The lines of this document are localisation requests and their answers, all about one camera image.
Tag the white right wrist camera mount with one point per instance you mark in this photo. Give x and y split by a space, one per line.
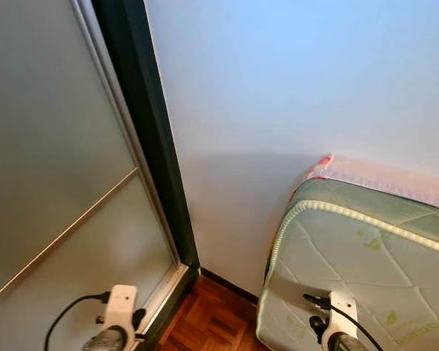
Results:
344 311

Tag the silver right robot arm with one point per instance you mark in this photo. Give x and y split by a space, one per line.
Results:
347 344

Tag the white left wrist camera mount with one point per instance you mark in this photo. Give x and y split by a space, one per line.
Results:
121 303

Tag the frosted glass sliding door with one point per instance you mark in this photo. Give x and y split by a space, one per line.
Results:
44 146

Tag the dark door frame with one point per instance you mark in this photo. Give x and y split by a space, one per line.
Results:
143 110

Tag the pink plastic-wrapped mattress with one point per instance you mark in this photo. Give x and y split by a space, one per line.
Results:
380 179

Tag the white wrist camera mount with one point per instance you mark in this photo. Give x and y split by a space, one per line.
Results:
121 303
344 311

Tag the dark wooden skirting board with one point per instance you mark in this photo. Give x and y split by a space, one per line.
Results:
227 285

